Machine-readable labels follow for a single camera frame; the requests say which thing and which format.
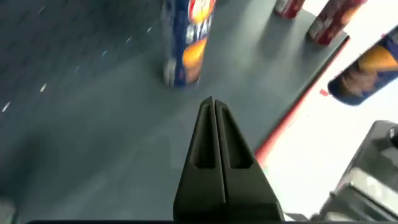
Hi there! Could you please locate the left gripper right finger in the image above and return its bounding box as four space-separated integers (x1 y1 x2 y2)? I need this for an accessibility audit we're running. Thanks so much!
214 99 285 222

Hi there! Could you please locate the black shop shelf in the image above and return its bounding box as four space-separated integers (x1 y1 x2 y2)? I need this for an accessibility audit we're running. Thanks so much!
0 0 351 222

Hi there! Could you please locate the red snack can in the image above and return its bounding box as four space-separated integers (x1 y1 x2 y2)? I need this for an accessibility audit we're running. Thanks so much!
273 0 307 19
307 0 368 46

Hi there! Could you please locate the blue snack can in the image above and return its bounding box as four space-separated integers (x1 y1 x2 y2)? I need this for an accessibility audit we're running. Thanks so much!
161 0 217 88
327 26 398 107

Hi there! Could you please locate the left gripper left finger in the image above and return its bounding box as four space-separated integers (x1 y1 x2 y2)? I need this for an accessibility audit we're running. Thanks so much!
172 96 227 222

